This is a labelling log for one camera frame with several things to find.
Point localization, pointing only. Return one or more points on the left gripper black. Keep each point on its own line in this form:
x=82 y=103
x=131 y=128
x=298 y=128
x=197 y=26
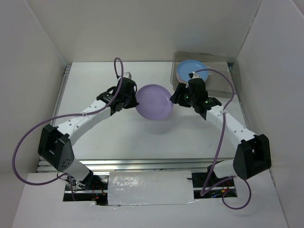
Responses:
x=134 y=103

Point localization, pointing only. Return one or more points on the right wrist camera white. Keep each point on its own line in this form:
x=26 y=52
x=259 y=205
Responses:
x=193 y=75

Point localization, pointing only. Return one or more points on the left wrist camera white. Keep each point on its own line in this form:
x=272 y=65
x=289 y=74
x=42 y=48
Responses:
x=127 y=75

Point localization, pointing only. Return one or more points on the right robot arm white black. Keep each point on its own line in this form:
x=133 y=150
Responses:
x=252 y=154

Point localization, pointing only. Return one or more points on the purple plate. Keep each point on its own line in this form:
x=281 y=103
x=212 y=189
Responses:
x=154 y=102

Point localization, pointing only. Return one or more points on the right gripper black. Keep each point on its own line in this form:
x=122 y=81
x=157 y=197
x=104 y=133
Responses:
x=180 y=90

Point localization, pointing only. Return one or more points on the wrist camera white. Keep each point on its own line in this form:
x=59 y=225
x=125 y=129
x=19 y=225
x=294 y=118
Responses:
x=193 y=75
x=127 y=75

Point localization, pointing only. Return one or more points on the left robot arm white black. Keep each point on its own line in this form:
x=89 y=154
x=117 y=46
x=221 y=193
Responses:
x=56 y=142

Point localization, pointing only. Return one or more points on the white foil cover panel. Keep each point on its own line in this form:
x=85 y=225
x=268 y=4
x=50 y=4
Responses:
x=150 y=188

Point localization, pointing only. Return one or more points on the aluminium frame rail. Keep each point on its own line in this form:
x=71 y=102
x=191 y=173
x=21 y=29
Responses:
x=128 y=141

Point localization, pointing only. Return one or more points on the clear plastic bin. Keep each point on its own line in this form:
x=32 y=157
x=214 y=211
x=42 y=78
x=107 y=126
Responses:
x=222 y=71

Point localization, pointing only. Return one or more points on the blue plate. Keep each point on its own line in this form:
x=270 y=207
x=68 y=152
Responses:
x=186 y=67

